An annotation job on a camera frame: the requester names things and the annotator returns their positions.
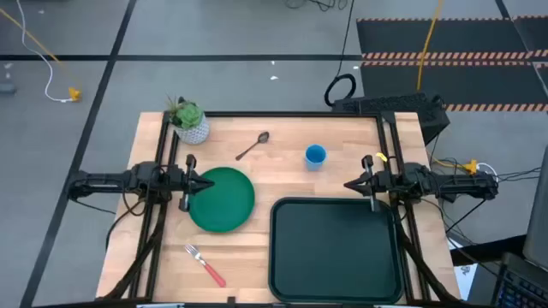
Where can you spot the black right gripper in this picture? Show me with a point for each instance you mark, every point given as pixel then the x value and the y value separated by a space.
pixel 377 184

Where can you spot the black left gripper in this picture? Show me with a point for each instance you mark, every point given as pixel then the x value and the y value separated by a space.
pixel 180 183

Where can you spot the green round plate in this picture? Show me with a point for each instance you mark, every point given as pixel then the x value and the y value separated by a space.
pixel 224 201

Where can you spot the blue plastic cup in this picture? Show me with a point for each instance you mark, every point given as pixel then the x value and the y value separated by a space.
pixel 315 158

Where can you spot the silver metal spoon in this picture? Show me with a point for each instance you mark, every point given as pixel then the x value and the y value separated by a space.
pixel 262 138

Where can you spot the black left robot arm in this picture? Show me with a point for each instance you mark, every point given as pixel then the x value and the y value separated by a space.
pixel 107 181

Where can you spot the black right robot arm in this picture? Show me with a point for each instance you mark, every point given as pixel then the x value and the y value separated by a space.
pixel 449 184

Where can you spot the dark green rectangular tray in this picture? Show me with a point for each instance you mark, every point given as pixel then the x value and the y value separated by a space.
pixel 334 252

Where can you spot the yellow tag on gripper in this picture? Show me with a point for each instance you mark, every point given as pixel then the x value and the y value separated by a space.
pixel 381 156

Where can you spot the succulent in white pot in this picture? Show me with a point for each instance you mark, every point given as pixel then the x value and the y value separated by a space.
pixel 192 126

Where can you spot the black equipment box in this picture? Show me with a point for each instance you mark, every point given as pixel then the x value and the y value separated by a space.
pixel 385 104

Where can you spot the white paper sheet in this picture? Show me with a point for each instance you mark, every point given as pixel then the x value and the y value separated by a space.
pixel 466 274

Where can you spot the black hazard-striped floor mat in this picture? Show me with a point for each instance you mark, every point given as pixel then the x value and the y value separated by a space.
pixel 428 36
pixel 471 83

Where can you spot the grey monitor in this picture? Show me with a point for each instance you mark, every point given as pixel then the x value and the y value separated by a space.
pixel 538 222

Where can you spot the black keyboard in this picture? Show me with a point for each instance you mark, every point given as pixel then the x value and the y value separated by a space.
pixel 522 282

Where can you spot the black metal table frame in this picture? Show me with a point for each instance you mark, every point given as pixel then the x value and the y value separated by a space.
pixel 291 114

